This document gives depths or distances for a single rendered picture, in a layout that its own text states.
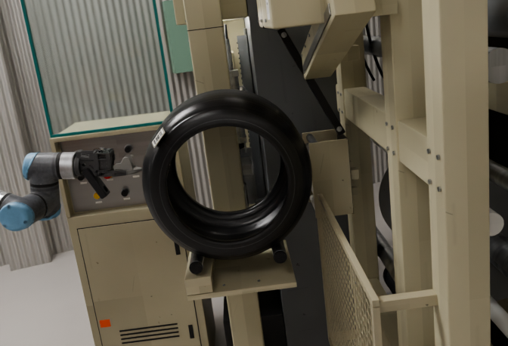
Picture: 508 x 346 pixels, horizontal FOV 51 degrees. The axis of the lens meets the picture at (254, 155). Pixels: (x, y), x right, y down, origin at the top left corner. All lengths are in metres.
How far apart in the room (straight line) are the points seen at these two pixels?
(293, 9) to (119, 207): 1.48
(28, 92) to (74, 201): 1.99
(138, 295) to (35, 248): 2.03
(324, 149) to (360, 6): 0.83
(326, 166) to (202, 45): 0.64
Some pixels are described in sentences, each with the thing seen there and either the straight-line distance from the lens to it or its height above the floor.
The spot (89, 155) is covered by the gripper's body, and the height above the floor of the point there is 1.30.
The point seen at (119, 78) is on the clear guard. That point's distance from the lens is 2.38.
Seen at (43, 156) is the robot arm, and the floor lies 1.32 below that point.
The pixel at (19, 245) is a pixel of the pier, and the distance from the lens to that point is 4.55.
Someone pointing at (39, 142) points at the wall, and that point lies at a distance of 4.48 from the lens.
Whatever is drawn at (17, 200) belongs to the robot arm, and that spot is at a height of 1.22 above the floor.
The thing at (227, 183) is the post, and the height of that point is 1.06.
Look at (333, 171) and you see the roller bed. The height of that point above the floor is 1.08.
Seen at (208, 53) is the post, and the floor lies 1.57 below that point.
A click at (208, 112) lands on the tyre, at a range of 1.63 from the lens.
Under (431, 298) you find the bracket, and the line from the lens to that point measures 1.37.
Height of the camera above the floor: 1.66
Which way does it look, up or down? 14 degrees down
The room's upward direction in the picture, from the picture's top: 7 degrees counter-clockwise
